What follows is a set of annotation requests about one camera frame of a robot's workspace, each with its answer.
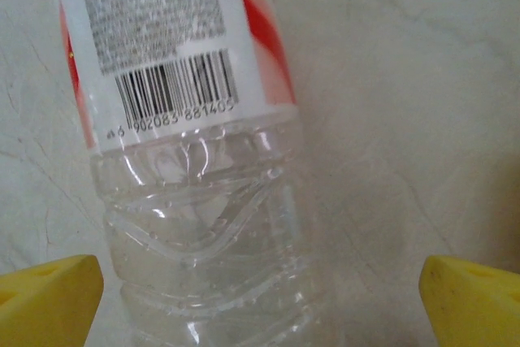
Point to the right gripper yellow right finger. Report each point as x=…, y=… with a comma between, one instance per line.
x=475, y=306

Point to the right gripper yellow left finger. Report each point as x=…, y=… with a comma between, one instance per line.
x=44, y=302

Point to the clear bottle red-white label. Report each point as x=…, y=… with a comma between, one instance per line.
x=183, y=200

